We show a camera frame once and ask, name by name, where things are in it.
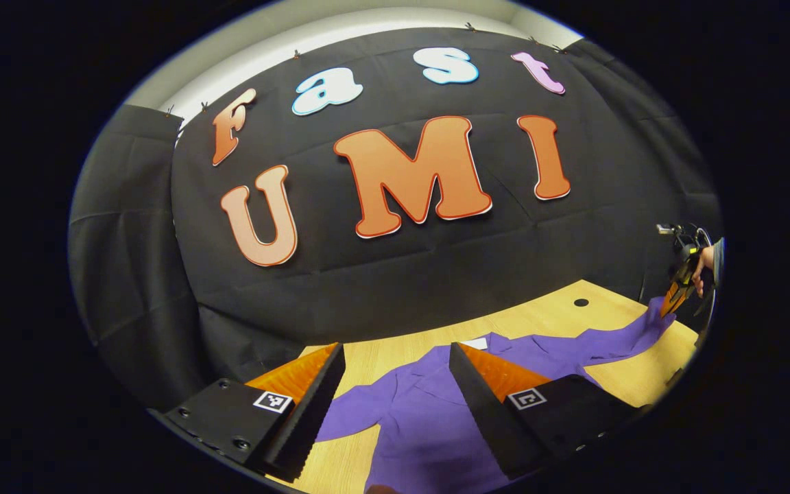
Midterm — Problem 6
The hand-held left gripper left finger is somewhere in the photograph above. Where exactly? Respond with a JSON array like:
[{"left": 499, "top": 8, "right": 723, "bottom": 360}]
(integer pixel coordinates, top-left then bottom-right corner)
[{"left": 150, "top": 342, "right": 346, "bottom": 483}]

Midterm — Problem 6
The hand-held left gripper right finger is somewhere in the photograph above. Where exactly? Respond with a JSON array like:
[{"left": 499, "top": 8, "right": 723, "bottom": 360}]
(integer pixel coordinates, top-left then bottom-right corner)
[{"left": 448, "top": 342, "right": 649, "bottom": 481}]

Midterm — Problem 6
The purple knit cardigan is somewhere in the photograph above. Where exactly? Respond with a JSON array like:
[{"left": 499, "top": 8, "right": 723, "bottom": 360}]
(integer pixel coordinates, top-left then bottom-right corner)
[{"left": 314, "top": 296, "right": 677, "bottom": 494}]

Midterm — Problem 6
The black backdrop cloth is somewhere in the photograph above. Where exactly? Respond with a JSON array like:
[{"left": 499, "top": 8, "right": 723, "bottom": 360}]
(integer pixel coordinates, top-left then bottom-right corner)
[{"left": 68, "top": 26, "right": 723, "bottom": 412}]

